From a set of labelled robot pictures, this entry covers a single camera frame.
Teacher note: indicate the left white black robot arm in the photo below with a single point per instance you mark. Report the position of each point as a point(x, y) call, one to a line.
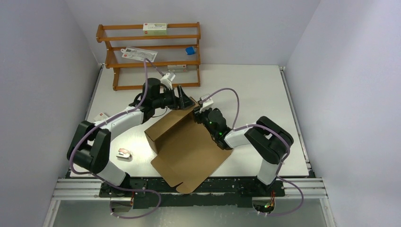
point(90, 146)

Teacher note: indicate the small white flat package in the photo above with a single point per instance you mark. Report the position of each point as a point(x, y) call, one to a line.
point(100, 117)

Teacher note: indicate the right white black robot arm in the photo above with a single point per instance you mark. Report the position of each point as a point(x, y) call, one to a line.
point(272, 142)

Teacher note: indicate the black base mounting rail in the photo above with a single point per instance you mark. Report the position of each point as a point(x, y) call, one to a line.
point(214, 191)

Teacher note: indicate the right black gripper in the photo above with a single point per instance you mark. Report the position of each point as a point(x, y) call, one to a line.
point(197, 115)

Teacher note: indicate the white green product box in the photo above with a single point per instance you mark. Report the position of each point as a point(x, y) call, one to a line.
point(154, 29)

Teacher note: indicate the orange wooden shelf rack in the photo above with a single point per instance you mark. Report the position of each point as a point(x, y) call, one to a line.
point(173, 47)

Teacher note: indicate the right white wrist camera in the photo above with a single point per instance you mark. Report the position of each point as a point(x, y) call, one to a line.
point(205, 102)

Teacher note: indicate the small blue block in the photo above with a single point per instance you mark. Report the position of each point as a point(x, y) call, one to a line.
point(190, 50)

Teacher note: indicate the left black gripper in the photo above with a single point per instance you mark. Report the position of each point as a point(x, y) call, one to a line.
point(183, 101)

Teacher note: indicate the small grey product box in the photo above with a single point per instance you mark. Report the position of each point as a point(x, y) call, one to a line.
point(177, 68)

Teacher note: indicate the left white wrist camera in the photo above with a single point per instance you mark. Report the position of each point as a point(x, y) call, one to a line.
point(167, 80)

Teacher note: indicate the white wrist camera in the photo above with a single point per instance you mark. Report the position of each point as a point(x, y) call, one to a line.
point(205, 102)
point(167, 80)

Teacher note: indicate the brown cardboard box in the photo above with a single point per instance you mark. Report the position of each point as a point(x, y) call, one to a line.
point(186, 155)

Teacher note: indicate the clear plastic packaged item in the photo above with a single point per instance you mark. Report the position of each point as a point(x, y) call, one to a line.
point(138, 54)

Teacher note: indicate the small white red package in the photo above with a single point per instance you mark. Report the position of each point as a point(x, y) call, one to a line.
point(124, 154)

